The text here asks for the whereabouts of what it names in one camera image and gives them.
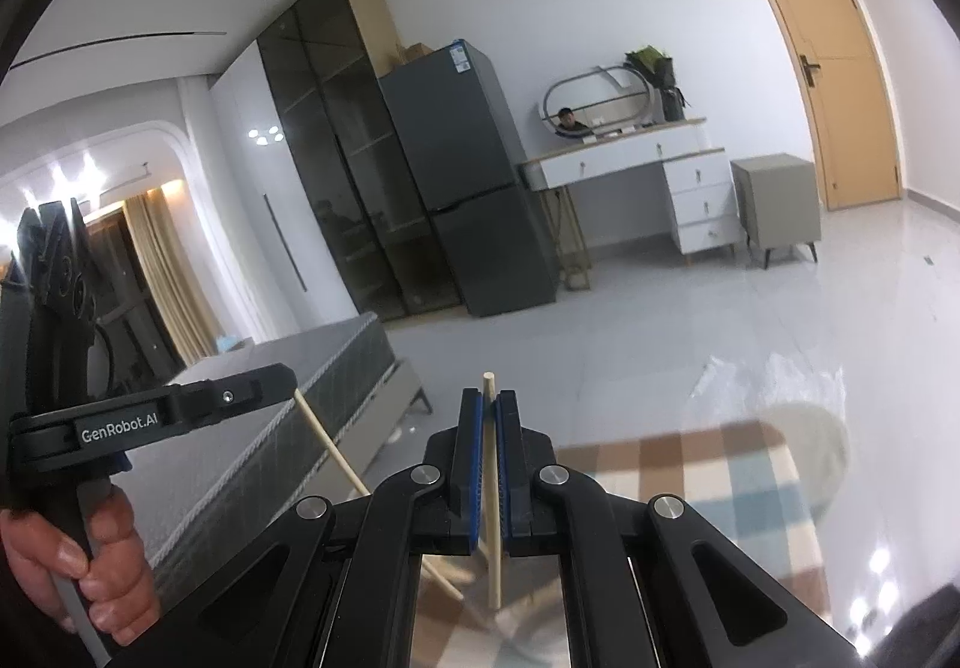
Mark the pale wooden chopstick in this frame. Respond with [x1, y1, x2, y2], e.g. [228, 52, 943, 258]
[294, 390, 466, 600]
[481, 372, 505, 610]

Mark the white wardrobe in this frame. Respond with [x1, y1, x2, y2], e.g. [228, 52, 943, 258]
[208, 41, 361, 346]

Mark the dark grey quilted mattress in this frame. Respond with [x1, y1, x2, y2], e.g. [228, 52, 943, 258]
[131, 311, 398, 579]

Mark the light wooden door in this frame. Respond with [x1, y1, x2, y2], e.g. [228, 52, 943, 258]
[718, 0, 901, 213]

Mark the white dressing table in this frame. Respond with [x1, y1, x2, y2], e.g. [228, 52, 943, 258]
[520, 119, 747, 290]

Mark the grey nightstand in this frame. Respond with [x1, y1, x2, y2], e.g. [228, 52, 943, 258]
[730, 152, 824, 270]

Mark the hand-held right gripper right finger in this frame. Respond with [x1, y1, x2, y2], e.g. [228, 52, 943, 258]
[491, 392, 860, 668]

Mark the checked rug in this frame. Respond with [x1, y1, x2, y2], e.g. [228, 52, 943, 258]
[409, 419, 830, 668]

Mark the dark grey fridge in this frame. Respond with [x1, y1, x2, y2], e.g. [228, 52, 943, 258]
[377, 39, 562, 318]

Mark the dark glass cabinet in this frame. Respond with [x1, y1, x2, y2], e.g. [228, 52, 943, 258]
[255, 0, 462, 324]

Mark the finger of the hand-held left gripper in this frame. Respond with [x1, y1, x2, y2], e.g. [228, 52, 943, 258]
[178, 364, 298, 429]

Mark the person's left hand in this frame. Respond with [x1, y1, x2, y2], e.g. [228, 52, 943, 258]
[0, 484, 158, 646]

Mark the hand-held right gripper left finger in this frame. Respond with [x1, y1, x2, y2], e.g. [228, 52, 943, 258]
[109, 389, 485, 668]

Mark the oval mirror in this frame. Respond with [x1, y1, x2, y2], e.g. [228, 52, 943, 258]
[534, 64, 657, 140]

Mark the beige curtain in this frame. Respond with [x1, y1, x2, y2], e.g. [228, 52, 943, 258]
[120, 188, 226, 369]

